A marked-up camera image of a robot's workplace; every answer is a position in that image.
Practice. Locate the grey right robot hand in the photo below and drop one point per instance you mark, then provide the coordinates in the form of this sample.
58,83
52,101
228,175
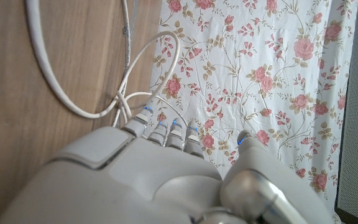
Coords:
135,180

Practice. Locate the floral backdrop cloth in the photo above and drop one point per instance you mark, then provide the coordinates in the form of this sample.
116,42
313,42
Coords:
259,46

